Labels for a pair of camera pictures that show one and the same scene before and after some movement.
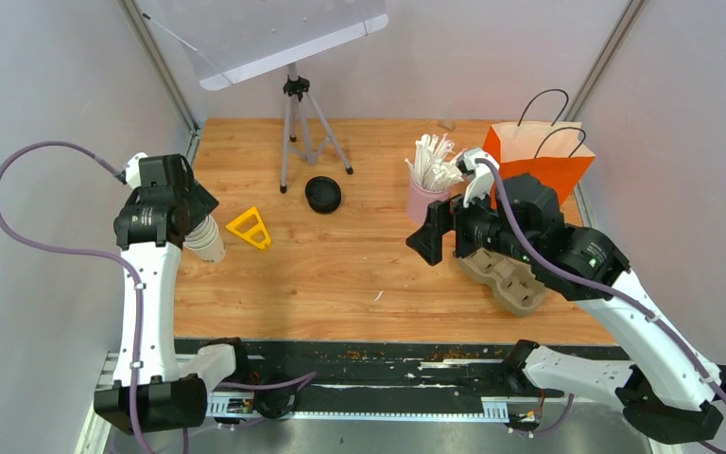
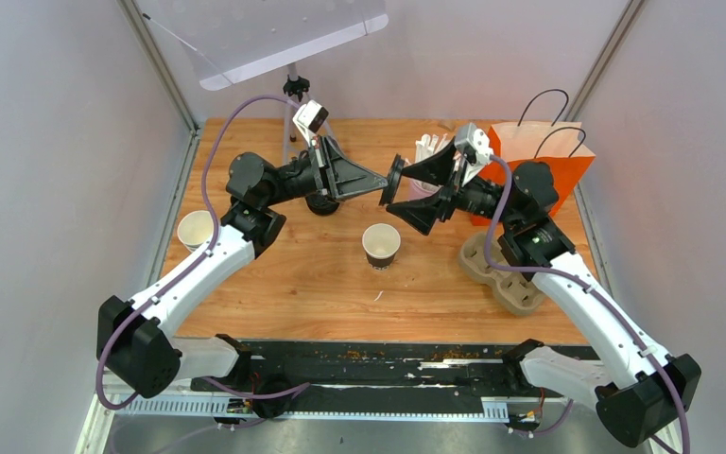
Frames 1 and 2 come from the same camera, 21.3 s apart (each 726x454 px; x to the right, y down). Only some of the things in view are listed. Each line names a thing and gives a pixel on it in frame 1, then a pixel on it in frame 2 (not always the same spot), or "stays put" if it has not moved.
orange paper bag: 560,155 stays put
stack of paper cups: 206,242 stays put
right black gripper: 427,239 to 421,213
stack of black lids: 322,194 stays put
